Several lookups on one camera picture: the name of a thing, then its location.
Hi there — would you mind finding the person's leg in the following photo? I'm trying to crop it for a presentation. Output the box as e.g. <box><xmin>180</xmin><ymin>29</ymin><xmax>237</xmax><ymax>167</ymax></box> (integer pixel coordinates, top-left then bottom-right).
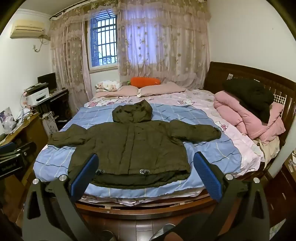
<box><xmin>159</xmin><ymin>204</ymin><xmax>232</xmax><ymax>241</ymax></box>

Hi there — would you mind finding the white printer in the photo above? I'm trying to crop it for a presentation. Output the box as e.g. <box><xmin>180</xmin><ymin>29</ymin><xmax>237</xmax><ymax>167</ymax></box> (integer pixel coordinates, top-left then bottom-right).
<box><xmin>26</xmin><ymin>88</ymin><xmax>50</xmax><ymax>105</ymax></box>

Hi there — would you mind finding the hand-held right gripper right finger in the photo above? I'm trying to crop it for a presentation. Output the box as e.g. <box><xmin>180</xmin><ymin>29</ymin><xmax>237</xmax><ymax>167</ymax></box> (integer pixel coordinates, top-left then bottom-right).
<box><xmin>193</xmin><ymin>152</ymin><xmax>271</xmax><ymax>241</ymax></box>

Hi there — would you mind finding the clear plastic bag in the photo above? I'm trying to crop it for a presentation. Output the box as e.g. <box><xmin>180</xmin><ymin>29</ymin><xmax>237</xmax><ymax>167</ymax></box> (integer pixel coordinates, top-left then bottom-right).
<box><xmin>2</xmin><ymin>115</ymin><xmax>17</xmax><ymax>134</ymax></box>

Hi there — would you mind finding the grey shoe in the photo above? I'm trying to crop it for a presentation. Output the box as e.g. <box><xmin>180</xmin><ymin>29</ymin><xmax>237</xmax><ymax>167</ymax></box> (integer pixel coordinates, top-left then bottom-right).
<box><xmin>153</xmin><ymin>223</ymin><xmax>176</xmax><ymax>240</ymax></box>

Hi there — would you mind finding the dark wooden bed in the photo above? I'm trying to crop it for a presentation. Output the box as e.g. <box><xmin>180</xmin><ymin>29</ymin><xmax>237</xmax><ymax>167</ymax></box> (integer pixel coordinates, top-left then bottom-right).
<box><xmin>35</xmin><ymin>61</ymin><xmax>296</xmax><ymax>215</ymax></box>

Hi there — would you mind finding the beige blanket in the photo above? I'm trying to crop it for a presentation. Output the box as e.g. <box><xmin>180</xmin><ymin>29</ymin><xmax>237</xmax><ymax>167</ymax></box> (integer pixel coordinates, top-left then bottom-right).
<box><xmin>255</xmin><ymin>136</ymin><xmax>281</xmax><ymax>164</ymax></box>

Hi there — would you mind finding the pink quilt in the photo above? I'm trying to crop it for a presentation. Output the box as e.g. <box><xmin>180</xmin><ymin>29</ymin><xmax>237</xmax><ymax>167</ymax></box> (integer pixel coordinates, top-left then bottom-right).
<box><xmin>213</xmin><ymin>91</ymin><xmax>286</xmax><ymax>142</ymax></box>

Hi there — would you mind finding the black garment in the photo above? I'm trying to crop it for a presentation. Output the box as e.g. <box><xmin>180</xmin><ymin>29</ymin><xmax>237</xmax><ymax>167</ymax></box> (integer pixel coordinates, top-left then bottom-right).
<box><xmin>222</xmin><ymin>78</ymin><xmax>275</xmax><ymax>124</ymax></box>

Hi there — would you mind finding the barred window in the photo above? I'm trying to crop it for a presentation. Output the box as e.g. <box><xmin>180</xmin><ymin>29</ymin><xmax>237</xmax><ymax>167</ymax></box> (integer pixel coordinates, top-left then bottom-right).
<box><xmin>88</xmin><ymin>13</ymin><xmax>119</xmax><ymax>69</ymax></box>

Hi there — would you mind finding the cartoon print bed sheet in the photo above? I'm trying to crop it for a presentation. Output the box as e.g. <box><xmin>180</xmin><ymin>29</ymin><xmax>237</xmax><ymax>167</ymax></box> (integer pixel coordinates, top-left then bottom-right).
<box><xmin>80</xmin><ymin>89</ymin><xmax>265</xmax><ymax>205</ymax></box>

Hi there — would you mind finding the olive green hooded jacket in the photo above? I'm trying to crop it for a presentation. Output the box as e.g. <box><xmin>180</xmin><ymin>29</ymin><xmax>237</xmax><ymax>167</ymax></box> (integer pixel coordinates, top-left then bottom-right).
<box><xmin>48</xmin><ymin>100</ymin><xmax>222</xmax><ymax>189</ymax></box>

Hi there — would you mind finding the photo frame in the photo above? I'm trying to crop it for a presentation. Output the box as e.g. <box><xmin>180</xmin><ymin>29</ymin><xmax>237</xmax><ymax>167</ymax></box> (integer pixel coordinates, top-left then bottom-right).
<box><xmin>0</xmin><ymin>107</ymin><xmax>13</xmax><ymax>124</ymax></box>

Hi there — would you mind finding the orange pillow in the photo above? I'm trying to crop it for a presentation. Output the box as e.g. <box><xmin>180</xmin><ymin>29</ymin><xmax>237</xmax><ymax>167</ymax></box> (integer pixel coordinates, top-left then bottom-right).
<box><xmin>130</xmin><ymin>76</ymin><xmax>161</xmax><ymax>88</ymax></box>

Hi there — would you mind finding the white patterned box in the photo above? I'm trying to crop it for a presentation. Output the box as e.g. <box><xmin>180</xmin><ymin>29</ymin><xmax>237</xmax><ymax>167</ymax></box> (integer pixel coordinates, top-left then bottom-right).
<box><xmin>42</xmin><ymin>111</ymin><xmax>59</xmax><ymax>138</ymax></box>

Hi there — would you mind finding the black monitor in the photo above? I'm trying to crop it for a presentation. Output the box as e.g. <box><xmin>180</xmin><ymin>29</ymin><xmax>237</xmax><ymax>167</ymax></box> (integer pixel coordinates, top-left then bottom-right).
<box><xmin>37</xmin><ymin>72</ymin><xmax>57</xmax><ymax>90</ymax></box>

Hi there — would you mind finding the wall air conditioner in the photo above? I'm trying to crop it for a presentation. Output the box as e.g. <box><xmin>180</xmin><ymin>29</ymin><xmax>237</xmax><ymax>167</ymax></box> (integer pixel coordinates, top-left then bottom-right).
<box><xmin>10</xmin><ymin>20</ymin><xmax>45</xmax><ymax>39</ymax></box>

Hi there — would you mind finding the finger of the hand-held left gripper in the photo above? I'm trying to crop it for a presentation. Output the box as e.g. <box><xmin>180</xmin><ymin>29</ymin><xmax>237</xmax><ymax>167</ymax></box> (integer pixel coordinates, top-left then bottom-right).
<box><xmin>0</xmin><ymin>141</ymin><xmax>37</xmax><ymax>161</ymax></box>

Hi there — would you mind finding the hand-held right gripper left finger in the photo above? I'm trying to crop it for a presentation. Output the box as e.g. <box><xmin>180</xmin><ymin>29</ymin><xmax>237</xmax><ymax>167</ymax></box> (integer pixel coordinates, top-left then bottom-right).
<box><xmin>22</xmin><ymin>153</ymin><xmax>116</xmax><ymax>241</ymax></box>

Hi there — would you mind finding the dark desk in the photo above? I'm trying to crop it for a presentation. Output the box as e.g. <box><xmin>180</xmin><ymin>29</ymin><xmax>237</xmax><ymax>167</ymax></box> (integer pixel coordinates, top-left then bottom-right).
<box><xmin>31</xmin><ymin>89</ymin><xmax>70</xmax><ymax>131</ymax></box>

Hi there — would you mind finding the narrow floral lace curtain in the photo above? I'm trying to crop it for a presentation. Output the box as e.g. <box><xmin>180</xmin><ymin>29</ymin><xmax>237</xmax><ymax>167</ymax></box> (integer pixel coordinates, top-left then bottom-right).
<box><xmin>49</xmin><ymin>14</ymin><xmax>90</xmax><ymax>110</ymax></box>

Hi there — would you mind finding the wooden side desk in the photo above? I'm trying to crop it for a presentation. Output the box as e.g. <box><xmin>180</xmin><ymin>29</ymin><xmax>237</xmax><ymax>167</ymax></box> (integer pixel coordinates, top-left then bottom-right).
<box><xmin>0</xmin><ymin>113</ymin><xmax>48</xmax><ymax>183</ymax></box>

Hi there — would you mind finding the blue plaid bed sheet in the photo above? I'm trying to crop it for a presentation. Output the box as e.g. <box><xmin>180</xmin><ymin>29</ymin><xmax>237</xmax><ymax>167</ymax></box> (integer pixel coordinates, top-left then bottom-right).
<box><xmin>33</xmin><ymin>103</ymin><xmax>243</xmax><ymax>200</ymax></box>

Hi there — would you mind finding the floral print pillow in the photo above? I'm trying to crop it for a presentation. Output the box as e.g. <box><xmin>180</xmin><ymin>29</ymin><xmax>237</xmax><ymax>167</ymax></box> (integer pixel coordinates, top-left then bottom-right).
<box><xmin>95</xmin><ymin>80</ymin><xmax>122</xmax><ymax>92</ymax></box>

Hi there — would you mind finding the wide floral lace curtain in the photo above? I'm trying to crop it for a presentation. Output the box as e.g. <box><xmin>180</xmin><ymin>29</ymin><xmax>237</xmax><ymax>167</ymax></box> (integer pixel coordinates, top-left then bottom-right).
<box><xmin>116</xmin><ymin>0</ymin><xmax>211</xmax><ymax>90</ymax></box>

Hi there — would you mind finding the cardboard box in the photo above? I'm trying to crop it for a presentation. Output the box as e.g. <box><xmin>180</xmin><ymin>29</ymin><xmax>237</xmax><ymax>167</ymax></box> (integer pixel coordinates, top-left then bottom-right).
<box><xmin>283</xmin><ymin>152</ymin><xmax>296</xmax><ymax>178</ymax></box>

